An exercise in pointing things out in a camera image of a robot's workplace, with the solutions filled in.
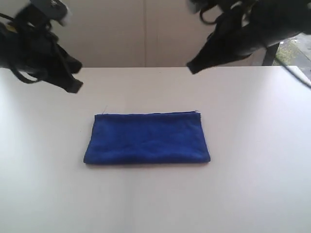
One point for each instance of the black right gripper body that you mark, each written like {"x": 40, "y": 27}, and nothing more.
{"x": 240, "y": 30}

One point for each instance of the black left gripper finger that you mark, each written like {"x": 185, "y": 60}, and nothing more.
{"x": 73, "y": 64}
{"x": 70, "y": 83}

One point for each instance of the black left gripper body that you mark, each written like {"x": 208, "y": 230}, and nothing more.
{"x": 31, "y": 53}

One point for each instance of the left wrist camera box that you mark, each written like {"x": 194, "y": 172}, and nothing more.
{"x": 41, "y": 12}

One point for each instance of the blue towel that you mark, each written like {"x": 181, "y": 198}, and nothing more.
{"x": 155, "y": 138}

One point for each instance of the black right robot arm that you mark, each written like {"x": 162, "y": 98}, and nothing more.
{"x": 292, "y": 17}

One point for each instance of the dark window frame post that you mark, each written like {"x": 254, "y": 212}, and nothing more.
{"x": 270, "y": 55}

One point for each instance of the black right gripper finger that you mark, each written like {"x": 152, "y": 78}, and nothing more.
{"x": 203, "y": 60}

